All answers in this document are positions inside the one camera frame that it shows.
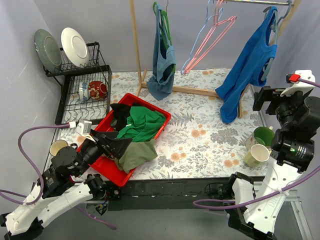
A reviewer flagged green tank top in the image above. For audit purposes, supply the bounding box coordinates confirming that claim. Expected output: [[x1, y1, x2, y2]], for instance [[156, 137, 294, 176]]
[[116, 106, 166, 143]]

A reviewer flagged light blue wire hanger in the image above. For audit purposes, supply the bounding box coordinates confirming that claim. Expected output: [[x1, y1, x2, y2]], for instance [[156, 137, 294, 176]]
[[180, 0, 227, 75]]

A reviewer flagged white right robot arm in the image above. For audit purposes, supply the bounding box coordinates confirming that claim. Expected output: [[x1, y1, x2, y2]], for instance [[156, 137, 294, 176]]
[[226, 86, 320, 240]]

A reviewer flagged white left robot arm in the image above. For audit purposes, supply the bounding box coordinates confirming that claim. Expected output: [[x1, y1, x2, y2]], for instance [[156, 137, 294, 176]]
[[0, 130, 132, 240]]

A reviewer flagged bright blue tank top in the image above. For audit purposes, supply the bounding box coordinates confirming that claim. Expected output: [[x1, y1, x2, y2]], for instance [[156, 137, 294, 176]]
[[215, 6, 278, 124]]

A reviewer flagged grey blue tank top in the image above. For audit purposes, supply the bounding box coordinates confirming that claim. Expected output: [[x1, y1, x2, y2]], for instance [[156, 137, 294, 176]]
[[147, 2, 176, 101]]

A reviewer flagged green plastic hanger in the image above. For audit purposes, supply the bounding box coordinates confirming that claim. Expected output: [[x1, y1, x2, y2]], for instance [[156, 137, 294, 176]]
[[152, 1, 177, 74]]

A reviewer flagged red plastic bin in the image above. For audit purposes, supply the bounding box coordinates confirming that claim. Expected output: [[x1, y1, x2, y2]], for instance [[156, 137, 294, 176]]
[[90, 93, 172, 187]]

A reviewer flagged olive green garment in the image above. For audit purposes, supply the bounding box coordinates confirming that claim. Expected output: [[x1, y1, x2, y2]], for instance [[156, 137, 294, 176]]
[[114, 138, 158, 174]]

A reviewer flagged black garment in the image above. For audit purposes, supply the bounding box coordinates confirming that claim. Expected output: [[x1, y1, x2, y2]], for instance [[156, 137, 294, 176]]
[[110, 103, 132, 132]]

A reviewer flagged cream mug left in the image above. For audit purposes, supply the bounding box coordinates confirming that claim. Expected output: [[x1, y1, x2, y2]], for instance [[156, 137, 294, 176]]
[[49, 139, 78, 157]]

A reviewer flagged green enamel mug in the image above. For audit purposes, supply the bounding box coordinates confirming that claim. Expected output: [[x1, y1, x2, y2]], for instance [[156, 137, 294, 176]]
[[245, 126, 275, 150]]

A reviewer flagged red floral bowl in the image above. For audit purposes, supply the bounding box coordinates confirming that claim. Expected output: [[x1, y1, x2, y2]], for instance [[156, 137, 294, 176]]
[[88, 80, 108, 101]]

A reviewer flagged pale green mug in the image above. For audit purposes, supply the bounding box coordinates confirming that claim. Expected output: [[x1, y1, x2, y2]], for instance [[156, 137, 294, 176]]
[[244, 144, 270, 168]]

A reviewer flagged blue white ceramic cup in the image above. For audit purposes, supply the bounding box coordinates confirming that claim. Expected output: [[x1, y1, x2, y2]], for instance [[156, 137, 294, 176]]
[[78, 81, 90, 102]]

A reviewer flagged wooden clothes rack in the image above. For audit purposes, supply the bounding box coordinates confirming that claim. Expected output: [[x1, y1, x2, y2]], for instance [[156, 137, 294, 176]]
[[128, 0, 303, 120]]

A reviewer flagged white plate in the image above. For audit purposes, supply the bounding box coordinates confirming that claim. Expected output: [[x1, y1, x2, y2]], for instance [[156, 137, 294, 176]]
[[60, 27, 90, 68]]

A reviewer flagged grey green plate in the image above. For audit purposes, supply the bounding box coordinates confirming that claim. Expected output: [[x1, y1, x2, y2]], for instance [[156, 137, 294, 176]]
[[34, 29, 62, 73]]

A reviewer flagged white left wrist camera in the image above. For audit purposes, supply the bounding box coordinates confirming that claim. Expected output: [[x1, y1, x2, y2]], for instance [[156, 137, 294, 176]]
[[67, 119, 97, 143]]

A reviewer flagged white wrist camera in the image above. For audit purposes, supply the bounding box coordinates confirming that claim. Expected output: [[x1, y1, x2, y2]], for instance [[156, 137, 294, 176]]
[[280, 70, 320, 97], [67, 119, 97, 143]]

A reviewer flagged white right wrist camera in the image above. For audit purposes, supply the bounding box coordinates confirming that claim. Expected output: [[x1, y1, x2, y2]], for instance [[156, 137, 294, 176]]
[[280, 70, 320, 97]]

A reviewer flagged black wire dish rack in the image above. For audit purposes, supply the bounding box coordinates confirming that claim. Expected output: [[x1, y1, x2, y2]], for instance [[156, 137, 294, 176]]
[[44, 41, 112, 125]]

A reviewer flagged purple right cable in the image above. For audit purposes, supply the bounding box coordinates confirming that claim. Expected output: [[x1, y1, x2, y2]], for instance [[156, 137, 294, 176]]
[[192, 77, 320, 210]]

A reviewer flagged pink wire hanger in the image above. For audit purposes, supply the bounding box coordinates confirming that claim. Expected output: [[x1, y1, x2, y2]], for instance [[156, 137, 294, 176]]
[[183, 0, 236, 75], [183, 0, 238, 75]]

